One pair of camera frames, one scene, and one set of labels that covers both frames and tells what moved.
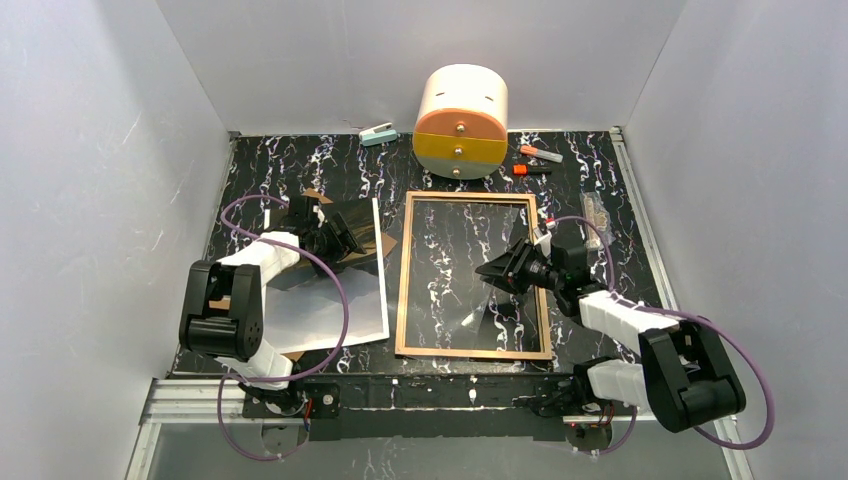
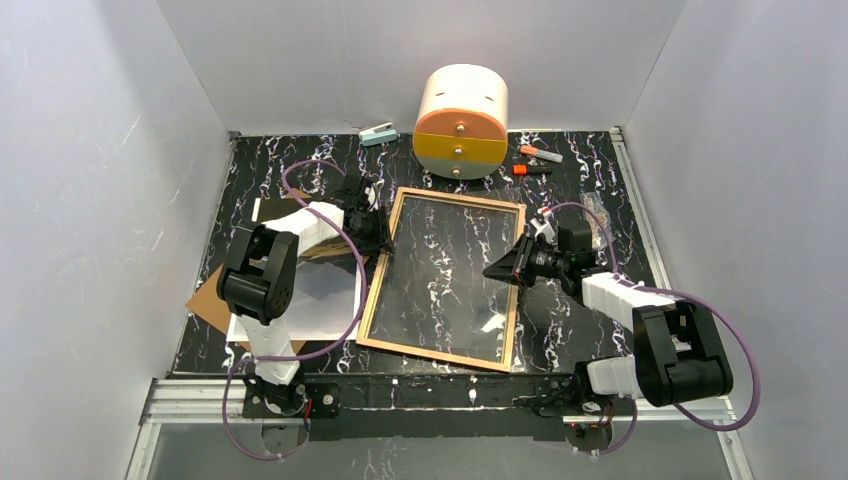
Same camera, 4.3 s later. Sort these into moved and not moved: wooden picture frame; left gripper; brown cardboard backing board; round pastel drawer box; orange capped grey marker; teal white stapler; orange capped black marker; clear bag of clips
Moved: wooden picture frame; brown cardboard backing board; left gripper
Not moved: orange capped black marker; clear bag of clips; round pastel drawer box; orange capped grey marker; teal white stapler
